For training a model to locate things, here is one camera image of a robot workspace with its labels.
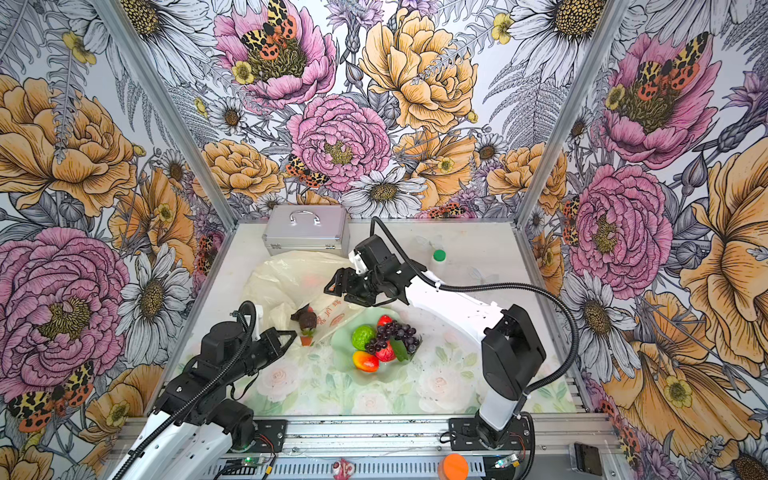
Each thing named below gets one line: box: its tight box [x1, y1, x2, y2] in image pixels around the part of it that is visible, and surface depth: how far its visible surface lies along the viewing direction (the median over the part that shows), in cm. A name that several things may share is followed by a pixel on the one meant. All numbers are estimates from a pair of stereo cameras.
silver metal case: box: [261, 204, 350, 258], surface depth 101 cm
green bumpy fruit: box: [351, 324, 376, 351], surface depth 87 cm
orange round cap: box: [438, 453, 469, 480], surface depth 62 cm
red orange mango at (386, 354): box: [375, 340, 396, 362], surface depth 83 cm
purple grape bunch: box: [365, 321, 420, 355], surface depth 83 cm
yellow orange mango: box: [352, 351, 379, 372], surface depth 85 cm
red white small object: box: [332, 458, 354, 480], surface depth 67 cm
